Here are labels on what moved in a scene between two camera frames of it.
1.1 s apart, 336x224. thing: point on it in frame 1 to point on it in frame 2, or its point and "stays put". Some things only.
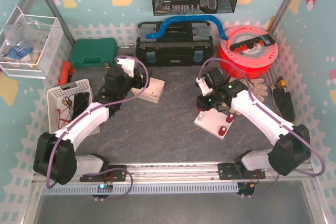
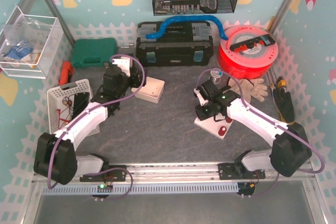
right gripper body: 200,100 to 200,111
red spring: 230,117 stays put
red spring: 222,130 stays put
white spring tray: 153,93 stays put
